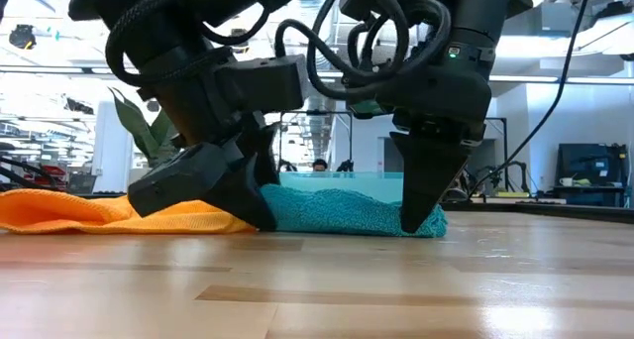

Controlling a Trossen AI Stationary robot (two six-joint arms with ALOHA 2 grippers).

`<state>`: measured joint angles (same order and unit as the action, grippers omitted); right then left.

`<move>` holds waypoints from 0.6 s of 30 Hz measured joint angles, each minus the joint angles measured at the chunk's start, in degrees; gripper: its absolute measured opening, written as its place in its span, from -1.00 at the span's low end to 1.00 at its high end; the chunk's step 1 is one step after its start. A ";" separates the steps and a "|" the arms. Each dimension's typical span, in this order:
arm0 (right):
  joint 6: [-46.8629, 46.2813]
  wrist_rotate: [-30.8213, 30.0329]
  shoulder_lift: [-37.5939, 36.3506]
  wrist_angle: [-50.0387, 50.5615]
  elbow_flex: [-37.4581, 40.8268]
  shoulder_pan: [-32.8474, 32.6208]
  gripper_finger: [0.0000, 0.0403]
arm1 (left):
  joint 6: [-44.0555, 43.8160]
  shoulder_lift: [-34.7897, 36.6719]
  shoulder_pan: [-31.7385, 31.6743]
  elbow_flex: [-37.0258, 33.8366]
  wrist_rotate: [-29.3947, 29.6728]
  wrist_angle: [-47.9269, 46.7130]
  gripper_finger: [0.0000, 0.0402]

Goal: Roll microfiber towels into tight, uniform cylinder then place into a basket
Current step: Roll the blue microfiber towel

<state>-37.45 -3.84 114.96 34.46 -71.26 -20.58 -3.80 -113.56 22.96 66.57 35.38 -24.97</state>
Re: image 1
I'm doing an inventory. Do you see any white plant pot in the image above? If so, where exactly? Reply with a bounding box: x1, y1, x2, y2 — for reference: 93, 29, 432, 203
128, 168, 167, 194

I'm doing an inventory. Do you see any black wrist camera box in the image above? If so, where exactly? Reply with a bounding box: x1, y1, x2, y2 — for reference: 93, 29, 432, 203
225, 55, 310, 114
346, 98, 395, 121

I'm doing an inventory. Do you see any black robot station frame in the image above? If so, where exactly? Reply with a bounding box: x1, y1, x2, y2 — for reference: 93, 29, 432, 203
482, 115, 510, 191
278, 109, 354, 174

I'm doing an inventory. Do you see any black ceiling camera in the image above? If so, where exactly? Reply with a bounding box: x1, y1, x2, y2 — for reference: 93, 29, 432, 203
8, 24, 38, 52

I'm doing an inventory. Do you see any teal microfiber towel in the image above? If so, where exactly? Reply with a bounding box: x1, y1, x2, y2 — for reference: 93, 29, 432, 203
259, 182, 449, 240

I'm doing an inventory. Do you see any green snake plant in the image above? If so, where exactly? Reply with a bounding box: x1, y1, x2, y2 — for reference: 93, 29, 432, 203
111, 87, 180, 170

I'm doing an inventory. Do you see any teal translucent plastic basket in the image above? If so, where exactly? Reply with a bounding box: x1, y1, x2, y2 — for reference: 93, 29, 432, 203
278, 171, 405, 205

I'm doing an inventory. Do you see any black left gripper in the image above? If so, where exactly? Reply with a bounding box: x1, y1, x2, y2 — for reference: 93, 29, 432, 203
127, 111, 282, 233

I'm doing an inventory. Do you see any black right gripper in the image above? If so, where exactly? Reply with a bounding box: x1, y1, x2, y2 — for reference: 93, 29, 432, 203
346, 63, 493, 234

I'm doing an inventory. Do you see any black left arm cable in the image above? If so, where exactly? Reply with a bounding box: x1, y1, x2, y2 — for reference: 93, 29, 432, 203
273, 0, 412, 100

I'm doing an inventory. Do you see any orange microfiber towel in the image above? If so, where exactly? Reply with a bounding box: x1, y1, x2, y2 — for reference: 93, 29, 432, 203
0, 188, 258, 235

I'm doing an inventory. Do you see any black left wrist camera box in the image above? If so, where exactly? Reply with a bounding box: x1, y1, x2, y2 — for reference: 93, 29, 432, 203
225, 55, 310, 114

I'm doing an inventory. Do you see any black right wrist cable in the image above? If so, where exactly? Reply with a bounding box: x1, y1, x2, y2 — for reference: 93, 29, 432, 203
346, 0, 453, 90

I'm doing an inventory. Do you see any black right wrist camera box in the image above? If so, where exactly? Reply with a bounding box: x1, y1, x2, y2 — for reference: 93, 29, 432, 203
346, 98, 395, 121

